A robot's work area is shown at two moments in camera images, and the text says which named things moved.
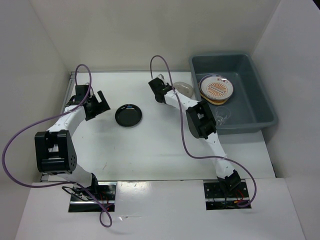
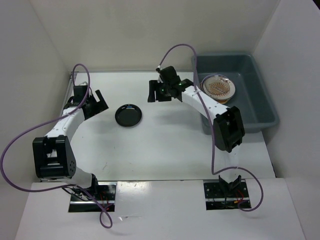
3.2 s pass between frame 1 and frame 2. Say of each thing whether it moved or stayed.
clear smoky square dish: moved
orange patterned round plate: stayed
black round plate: stayed
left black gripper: stayed
